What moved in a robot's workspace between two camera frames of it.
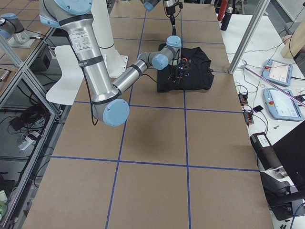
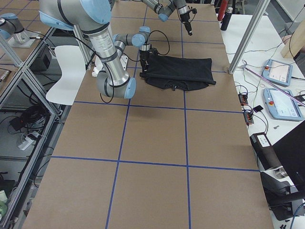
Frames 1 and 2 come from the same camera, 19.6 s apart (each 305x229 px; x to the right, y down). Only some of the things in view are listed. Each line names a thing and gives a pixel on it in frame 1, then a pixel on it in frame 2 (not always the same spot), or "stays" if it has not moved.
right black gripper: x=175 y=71 -> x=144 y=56
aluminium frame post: x=249 y=36 stays
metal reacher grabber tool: x=258 y=75 stays
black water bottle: x=226 y=19 stays
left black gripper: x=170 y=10 -> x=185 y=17
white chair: x=65 y=91 stays
